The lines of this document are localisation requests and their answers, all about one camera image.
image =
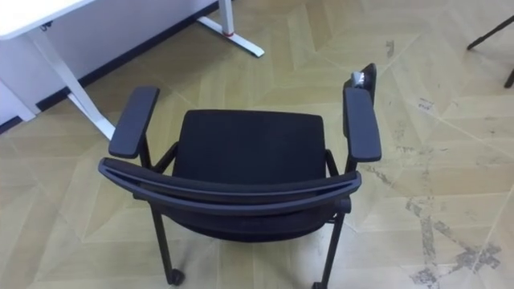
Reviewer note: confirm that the white desk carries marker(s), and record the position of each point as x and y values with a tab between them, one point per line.
86	105

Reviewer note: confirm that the black stand legs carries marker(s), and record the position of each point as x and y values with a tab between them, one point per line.
490	33

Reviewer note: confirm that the black armchair with casters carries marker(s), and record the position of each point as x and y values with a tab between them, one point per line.
253	148

